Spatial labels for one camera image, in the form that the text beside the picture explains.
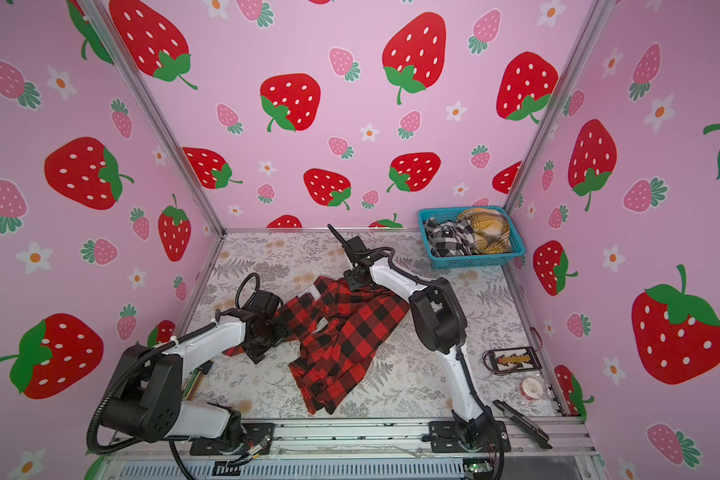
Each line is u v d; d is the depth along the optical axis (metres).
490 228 1.07
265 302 0.74
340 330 0.89
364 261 0.75
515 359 0.86
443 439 0.73
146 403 0.43
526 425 0.75
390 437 0.76
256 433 0.75
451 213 1.23
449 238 1.07
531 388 0.81
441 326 0.57
